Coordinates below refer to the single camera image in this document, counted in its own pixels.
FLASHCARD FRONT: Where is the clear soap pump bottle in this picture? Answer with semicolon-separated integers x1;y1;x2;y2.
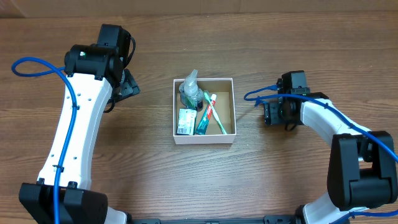
178;69;204;111

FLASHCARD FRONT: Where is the green white soap packet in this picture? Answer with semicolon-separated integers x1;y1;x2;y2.
177;108;197;136

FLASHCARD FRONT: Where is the green clear toothbrush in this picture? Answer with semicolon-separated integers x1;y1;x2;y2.
203;91;227;134

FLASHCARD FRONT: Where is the green red toothpaste tube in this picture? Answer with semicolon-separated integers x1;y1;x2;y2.
195;105;213;135

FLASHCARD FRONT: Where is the blue disposable razor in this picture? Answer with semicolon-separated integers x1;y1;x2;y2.
254;96;268;108

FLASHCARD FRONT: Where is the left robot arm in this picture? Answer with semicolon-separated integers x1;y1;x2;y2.
19;24;139;223

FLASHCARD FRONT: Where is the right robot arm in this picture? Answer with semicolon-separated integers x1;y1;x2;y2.
255;70;397;223

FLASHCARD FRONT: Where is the white cardboard box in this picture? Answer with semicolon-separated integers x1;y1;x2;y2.
172;78;237;144

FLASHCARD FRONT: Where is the left blue cable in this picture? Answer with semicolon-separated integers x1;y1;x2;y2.
11;57;78;224

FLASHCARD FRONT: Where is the blue cable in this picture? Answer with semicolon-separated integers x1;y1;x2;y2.
243;84;398;224
11;57;78;224

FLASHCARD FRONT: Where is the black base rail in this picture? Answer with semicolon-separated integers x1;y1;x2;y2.
127;215;302;224

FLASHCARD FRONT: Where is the right blue cable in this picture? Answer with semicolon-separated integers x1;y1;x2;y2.
243;84;398;224

